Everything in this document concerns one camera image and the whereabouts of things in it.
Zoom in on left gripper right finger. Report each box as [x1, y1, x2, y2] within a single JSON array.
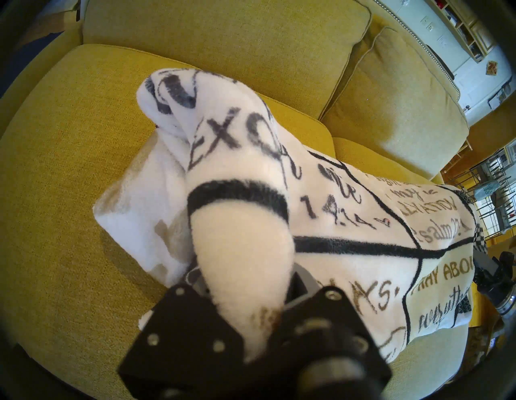
[[266, 272, 393, 400]]

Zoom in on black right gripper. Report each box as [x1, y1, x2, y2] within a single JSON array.
[[472, 251, 516, 299]]

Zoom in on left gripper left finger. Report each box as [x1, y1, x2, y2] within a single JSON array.
[[117, 264, 246, 400]]

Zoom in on white printed fleece blanket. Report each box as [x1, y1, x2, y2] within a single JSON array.
[[92, 68, 484, 363]]

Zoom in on large navy moving blanket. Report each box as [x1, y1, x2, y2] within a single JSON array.
[[0, 30, 65, 97]]

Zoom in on teal hanging cloth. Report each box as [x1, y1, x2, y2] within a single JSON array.
[[474, 181, 502, 202]]

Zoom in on black metal rack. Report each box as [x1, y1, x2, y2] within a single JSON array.
[[443, 141, 516, 242]]

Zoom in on wooden stool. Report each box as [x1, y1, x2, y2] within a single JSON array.
[[441, 139, 472, 174]]

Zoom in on white panel door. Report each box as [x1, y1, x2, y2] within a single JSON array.
[[451, 40, 516, 125]]

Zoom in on yellow sofa back cushion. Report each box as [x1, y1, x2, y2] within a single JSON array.
[[83, 0, 372, 119], [320, 26, 470, 180]]

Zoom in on wooden wall cabinets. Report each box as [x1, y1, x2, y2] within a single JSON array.
[[427, 0, 500, 63]]

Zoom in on yellow fabric sofa frame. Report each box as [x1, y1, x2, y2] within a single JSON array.
[[0, 0, 462, 138]]

